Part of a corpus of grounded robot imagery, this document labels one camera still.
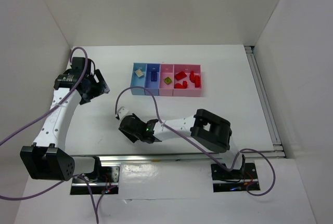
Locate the beige lego brick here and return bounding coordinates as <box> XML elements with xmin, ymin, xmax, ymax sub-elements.
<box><xmin>134</xmin><ymin>69</ymin><xmax>144</xmax><ymax>78</ymax></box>

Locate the dark blue lego brick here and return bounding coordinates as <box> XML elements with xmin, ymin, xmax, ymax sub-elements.
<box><xmin>150</xmin><ymin>72</ymin><xmax>158</xmax><ymax>82</ymax></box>

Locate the green square lego brick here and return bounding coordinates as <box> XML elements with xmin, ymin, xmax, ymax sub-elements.
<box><xmin>164</xmin><ymin>77</ymin><xmax>172</xmax><ymax>85</ymax></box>

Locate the red long lego brick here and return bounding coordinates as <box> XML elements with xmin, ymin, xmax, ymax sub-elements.
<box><xmin>194</xmin><ymin>75</ymin><xmax>201</xmax><ymax>88</ymax></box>

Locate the red rounded lego piece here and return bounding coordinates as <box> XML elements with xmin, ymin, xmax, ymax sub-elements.
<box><xmin>174</xmin><ymin>83</ymin><xmax>185</xmax><ymax>89</ymax></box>

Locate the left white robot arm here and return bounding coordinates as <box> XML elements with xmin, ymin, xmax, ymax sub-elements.
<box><xmin>20</xmin><ymin>57</ymin><xmax>110</xmax><ymax>181</ymax></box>

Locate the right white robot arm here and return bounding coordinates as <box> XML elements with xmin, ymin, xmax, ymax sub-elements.
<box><xmin>116</xmin><ymin>107</ymin><xmax>245</xmax><ymax>180</ymax></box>

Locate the light blue bin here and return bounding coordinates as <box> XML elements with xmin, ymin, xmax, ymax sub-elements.
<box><xmin>130</xmin><ymin>63</ymin><xmax>147</xmax><ymax>96</ymax></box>

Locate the small pink bin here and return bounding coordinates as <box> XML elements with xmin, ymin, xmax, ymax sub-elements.
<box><xmin>159</xmin><ymin>63</ymin><xmax>174</xmax><ymax>96</ymax></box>

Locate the large pink bin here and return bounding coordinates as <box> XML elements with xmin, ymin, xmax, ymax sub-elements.
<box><xmin>173</xmin><ymin>64</ymin><xmax>202</xmax><ymax>97</ymax></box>

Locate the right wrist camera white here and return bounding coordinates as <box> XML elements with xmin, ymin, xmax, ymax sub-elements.
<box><xmin>115</xmin><ymin>107</ymin><xmax>130</xmax><ymax>120</ymax></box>

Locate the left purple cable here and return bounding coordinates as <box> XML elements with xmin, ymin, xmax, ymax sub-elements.
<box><xmin>0</xmin><ymin>47</ymin><xmax>115</xmax><ymax>224</ymax></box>

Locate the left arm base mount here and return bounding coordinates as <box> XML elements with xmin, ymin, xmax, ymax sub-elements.
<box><xmin>70</xmin><ymin>156</ymin><xmax>120</xmax><ymax>195</ymax></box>

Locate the aluminium rail front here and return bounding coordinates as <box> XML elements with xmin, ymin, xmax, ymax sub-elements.
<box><xmin>41</xmin><ymin>151</ymin><xmax>287</xmax><ymax>164</ymax></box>

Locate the aluminium rail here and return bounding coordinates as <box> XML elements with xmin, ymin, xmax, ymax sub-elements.
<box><xmin>41</xmin><ymin>151</ymin><xmax>287</xmax><ymax>164</ymax></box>
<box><xmin>244</xmin><ymin>46</ymin><xmax>286</xmax><ymax>158</ymax></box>

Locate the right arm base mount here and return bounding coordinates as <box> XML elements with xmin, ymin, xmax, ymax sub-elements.
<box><xmin>211</xmin><ymin>162</ymin><xmax>260</xmax><ymax>193</ymax></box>

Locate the aluminium rail right side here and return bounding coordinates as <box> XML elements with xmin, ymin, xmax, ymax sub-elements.
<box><xmin>244</xmin><ymin>46</ymin><xmax>286</xmax><ymax>158</ymax></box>

